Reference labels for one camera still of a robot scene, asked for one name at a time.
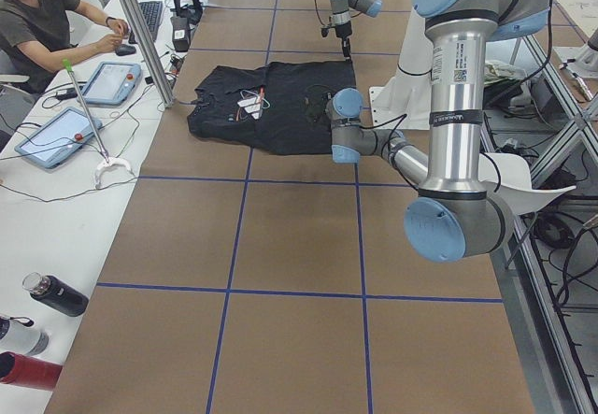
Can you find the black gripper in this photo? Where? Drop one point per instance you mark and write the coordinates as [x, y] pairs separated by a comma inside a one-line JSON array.
[[342, 29]]

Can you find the black t-shirt with logo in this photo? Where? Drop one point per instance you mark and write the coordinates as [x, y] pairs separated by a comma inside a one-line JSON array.
[[278, 108]]

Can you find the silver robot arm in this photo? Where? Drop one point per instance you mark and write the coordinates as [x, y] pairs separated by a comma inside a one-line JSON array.
[[340, 19], [455, 214]]

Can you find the black box device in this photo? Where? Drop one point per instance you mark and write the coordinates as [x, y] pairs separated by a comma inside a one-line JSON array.
[[181, 33]]

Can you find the black keyboard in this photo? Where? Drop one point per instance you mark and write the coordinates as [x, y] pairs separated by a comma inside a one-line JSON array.
[[152, 12]]

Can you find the black computer mouse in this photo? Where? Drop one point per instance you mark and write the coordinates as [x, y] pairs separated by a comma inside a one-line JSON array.
[[125, 50]]

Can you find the far blue teach pendant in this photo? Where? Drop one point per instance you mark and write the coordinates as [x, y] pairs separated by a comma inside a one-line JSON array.
[[111, 83]]

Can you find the blue teach pendant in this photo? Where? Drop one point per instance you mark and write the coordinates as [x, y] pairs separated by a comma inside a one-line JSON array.
[[111, 83], [56, 140]]

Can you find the white reacher grabber tool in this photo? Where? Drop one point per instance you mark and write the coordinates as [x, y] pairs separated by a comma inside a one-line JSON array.
[[108, 161]]

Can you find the near blue teach pendant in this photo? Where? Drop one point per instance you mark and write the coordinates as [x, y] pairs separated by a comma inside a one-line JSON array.
[[56, 140]]

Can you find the seated person grey shirt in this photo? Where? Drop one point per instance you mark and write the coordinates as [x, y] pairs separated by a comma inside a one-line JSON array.
[[35, 35]]

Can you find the black water bottle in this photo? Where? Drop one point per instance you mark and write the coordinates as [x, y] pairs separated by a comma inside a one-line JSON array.
[[54, 293]]

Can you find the white water bottle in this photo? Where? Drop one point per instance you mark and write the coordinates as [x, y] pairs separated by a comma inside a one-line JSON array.
[[22, 339]]

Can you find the red water bottle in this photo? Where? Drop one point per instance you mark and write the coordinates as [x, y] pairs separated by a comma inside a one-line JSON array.
[[29, 372]]

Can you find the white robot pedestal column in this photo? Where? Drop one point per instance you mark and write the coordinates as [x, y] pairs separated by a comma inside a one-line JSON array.
[[409, 90]]

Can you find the aluminium frame post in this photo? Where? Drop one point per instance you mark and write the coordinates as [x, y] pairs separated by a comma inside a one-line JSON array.
[[137, 21]]

